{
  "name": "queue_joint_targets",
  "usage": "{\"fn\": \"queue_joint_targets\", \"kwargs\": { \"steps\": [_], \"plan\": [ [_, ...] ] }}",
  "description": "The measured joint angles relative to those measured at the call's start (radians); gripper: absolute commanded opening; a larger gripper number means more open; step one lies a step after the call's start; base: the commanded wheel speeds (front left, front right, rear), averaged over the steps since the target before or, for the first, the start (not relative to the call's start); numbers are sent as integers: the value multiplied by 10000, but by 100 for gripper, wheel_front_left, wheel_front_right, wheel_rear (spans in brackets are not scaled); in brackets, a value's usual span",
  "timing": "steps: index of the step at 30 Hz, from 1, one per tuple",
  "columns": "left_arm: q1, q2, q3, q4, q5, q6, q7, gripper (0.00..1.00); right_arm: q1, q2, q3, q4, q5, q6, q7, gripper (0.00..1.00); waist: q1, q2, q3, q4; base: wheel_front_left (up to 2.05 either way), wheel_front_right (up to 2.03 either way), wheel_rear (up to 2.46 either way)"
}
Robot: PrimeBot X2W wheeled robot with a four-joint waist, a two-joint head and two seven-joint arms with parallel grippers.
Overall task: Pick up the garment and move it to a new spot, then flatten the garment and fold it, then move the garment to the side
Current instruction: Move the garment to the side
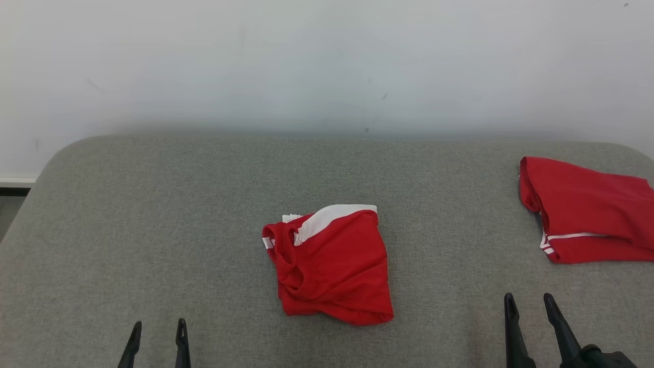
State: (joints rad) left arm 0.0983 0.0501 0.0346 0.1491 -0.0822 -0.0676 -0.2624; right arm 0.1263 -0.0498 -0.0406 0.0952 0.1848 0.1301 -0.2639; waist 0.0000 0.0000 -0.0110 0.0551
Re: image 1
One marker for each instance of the white wall baseboard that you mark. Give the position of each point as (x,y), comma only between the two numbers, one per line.
(15,181)

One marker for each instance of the red basketball jersey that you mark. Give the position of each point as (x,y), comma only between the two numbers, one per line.
(587,204)

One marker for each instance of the red shorts with white trim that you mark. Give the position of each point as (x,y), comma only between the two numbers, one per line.
(342,271)

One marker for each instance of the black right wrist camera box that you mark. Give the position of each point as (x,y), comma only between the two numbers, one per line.
(608,359)

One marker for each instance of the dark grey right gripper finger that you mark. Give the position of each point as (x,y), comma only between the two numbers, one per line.
(517,347)
(567,347)

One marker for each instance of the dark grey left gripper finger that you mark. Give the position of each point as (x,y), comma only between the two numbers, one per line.
(132,350)
(183,350)

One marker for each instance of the grey fabric mat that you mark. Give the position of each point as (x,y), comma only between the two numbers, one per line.
(153,230)

